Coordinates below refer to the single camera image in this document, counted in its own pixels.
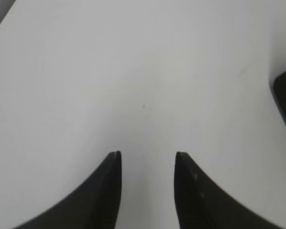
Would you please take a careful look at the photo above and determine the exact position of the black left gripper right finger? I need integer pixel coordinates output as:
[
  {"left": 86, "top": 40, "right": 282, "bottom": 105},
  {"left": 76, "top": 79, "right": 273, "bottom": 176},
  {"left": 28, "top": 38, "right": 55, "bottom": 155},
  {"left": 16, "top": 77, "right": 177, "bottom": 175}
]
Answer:
[{"left": 174, "top": 152, "right": 272, "bottom": 229}]

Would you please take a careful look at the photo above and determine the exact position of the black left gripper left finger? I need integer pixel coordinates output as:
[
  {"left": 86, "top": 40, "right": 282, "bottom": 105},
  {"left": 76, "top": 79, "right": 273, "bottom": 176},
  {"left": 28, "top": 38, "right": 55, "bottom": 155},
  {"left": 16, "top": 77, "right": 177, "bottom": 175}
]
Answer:
[{"left": 19, "top": 151, "right": 122, "bottom": 229}]

